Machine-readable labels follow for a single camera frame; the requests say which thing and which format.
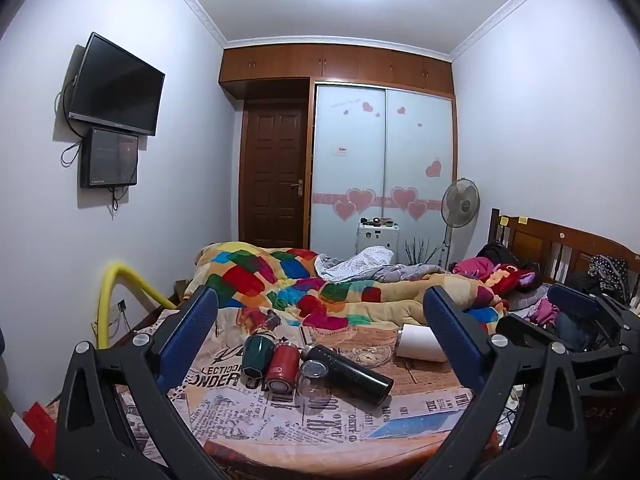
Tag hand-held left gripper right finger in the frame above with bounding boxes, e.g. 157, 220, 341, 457
414, 285, 591, 480

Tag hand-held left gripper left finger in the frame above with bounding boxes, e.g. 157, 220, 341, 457
54, 285, 223, 480

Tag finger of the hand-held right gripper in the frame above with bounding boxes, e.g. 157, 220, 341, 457
495, 316, 583, 361
546, 283, 637, 343

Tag green cup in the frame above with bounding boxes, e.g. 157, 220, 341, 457
241, 334, 279, 380

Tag clear glass cup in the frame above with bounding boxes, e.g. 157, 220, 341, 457
295, 360, 331, 402

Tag grey pillow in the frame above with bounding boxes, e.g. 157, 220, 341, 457
501, 285, 551, 312

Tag purple clothes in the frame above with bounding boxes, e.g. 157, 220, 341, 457
529, 297, 565, 327

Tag black patterned cloth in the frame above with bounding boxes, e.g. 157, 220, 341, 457
586, 255, 629, 287

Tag red plush toy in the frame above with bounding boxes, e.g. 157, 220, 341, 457
451, 256, 540, 297

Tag wooden bed headboard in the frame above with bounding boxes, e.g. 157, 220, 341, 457
487, 208, 640, 292

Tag clear glass dish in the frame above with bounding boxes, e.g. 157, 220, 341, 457
342, 342, 399, 367

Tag small clear glass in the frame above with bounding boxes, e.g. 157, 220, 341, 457
250, 310, 285, 336

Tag black jacket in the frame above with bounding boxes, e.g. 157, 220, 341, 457
476, 241, 522, 267

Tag dry branches bundle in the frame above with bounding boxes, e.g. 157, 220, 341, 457
404, 237, 442, 267

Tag newspaper print bed sheet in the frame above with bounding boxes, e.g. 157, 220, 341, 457
47, 305, 507, 468

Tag red can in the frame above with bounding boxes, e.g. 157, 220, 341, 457
264, 344, 301, 394

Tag black thermos bottle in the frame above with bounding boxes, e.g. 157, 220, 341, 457
300, 344, 395, 404

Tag grey white crumpled cloth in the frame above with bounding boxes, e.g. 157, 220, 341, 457
315, 246, 451, 283

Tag white small cabinet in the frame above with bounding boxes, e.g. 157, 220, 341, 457
356, 217, 401, 262

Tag colourful patchwork quilt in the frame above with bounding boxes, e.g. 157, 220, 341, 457
182, 241, 507, 330

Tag standing fan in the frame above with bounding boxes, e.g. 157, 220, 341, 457
438, 178, 482, 270

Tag brown wooden door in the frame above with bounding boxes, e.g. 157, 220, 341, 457
239, 99, 309, 251

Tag red bag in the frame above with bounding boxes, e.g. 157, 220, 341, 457
21, 401, 57, 472

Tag frosted sliding door wardrobe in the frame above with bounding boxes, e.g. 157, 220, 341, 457
309, 79, 459, 267

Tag brown overhead cabinet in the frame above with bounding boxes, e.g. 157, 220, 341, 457
218, 43, 456, 102

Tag yellow padded bed rail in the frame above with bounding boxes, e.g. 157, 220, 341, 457
97, 261, 179, 352

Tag small black wall monitor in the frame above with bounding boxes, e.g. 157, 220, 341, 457
80, 127, 140, 189

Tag black television cable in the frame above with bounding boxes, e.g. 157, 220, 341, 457
52, 76, 85, 167

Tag wall mounted black television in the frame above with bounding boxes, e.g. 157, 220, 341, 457
67, 31, 166, 137

